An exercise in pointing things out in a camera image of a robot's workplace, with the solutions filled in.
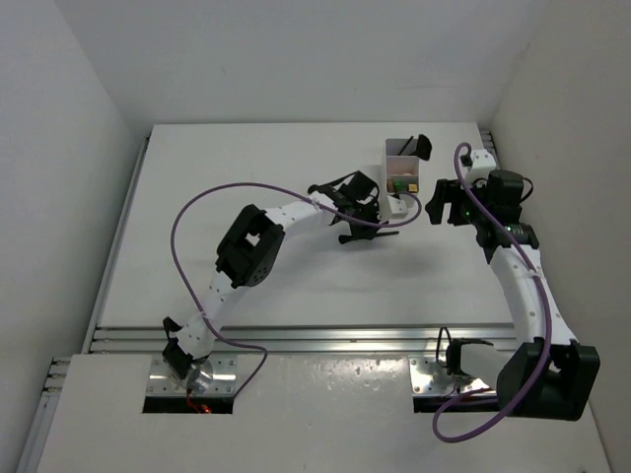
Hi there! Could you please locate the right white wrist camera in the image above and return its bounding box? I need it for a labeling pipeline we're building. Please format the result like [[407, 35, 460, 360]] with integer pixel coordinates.
[[464, 149, 497, 184]]

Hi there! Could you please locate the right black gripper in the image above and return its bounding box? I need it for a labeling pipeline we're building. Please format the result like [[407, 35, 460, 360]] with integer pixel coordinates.
[[426, 175, 491, 228]]

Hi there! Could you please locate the white three-compartment organizer box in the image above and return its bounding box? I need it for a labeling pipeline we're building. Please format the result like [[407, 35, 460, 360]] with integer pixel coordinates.
[[382, 136, 421, 195]]

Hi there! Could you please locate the black fan brush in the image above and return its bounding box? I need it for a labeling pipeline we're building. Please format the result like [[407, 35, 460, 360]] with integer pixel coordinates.
[[413, 134, 433, 162]]

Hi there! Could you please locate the aluminium rail front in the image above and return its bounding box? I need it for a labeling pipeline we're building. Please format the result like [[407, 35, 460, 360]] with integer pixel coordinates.
[[85, 323, 516, 354]]

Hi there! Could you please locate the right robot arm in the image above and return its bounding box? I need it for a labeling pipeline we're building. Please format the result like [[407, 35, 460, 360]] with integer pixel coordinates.
[[426, 170, 600, 421]]

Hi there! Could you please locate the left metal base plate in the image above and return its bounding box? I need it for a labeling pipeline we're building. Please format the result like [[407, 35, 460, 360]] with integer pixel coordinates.
[[146, 355, 237, 398]]

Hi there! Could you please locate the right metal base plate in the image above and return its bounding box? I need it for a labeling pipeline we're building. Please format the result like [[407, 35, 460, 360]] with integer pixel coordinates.
[[408, 356, 494, 398]]

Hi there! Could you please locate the thin black liner brush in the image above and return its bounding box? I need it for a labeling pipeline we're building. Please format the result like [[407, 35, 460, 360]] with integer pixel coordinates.
[[398, 135, 414, 156]]

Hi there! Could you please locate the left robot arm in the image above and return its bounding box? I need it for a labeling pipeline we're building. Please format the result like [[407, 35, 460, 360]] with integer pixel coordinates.
[[163, 170, 380, 380]]

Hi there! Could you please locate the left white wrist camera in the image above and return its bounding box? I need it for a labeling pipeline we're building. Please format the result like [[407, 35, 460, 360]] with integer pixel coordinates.
[[387, 195, 410, 220]]

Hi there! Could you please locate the metal base plate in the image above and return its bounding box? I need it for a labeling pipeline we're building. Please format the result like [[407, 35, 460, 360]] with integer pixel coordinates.
[[146, 355, 237, 398], [408, 356, 494, 398]]

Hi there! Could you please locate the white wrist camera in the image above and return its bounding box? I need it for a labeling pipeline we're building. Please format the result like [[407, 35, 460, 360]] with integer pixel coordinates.
[[464, 149, 497, 184], [387, 195, 410, 220]]

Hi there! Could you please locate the small black brush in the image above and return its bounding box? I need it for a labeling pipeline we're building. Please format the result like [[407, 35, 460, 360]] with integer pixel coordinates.
[[338, 231, 399, 244]]

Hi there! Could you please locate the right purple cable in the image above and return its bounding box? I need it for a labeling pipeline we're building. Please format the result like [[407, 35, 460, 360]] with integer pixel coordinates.
[[432, 142, 552, 442]]

